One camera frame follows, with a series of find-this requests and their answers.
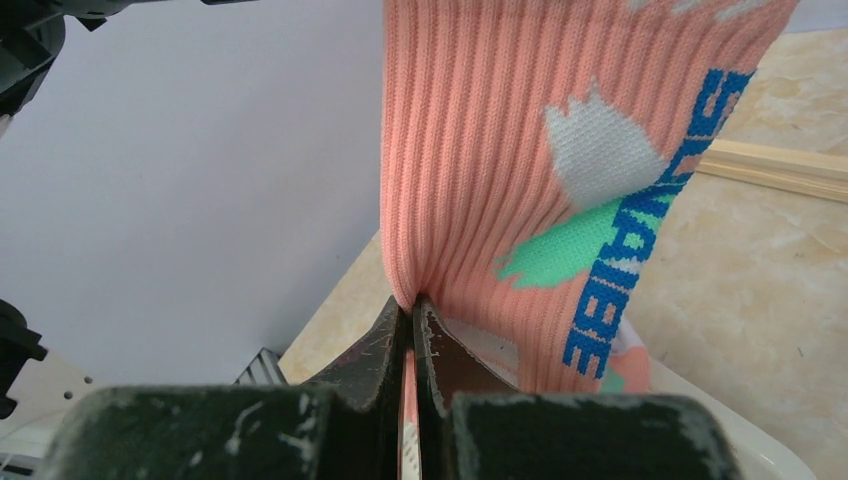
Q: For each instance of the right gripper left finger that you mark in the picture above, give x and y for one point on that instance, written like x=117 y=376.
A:
x=343 y=423

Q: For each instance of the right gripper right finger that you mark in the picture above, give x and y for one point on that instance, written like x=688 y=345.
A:
x=474 y=425

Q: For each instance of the pink patterned sock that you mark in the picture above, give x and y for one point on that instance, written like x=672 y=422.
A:
x=530 y=153

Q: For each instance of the white plastic basket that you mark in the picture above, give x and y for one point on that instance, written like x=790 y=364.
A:
x=758 y=455

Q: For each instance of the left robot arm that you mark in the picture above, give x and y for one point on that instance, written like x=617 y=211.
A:
x=119 y=221

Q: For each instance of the wooden drying rack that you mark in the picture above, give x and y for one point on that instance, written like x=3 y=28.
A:
x=801 y=172

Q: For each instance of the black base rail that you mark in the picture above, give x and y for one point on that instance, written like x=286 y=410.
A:
x=263 y=369

